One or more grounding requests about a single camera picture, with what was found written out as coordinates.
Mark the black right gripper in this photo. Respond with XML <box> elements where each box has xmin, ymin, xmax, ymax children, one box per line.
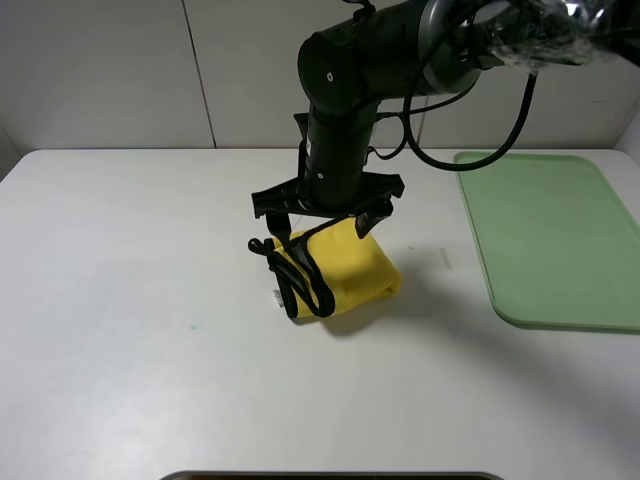
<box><xmin>251</xmin><ymin>172</ymin><xmax>403</xmax><ymax>243</ymax></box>

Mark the yellow towel with black trim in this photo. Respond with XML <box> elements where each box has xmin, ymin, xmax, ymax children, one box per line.
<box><xmin>248</xmin><ymin>218</ymin><xmax>402</xmax><ymax>324</ymax></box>

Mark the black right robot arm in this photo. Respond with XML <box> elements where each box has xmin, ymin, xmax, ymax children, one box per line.
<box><xmin>252</xmin><ymin>1</ymin><xmax>620</xmax><ymax>242</ymax></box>

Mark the green tray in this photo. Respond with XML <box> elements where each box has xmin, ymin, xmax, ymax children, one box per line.
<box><xmin>458</xmin><ymin>154</ymin><xmax>639</xmax><ymax>333</ymax></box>

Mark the black right camera cable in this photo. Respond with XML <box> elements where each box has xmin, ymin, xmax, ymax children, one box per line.
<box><xmin>369</xmin><ymin>64</ymin><xmax>541</xmax><ymax>172</ymax></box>

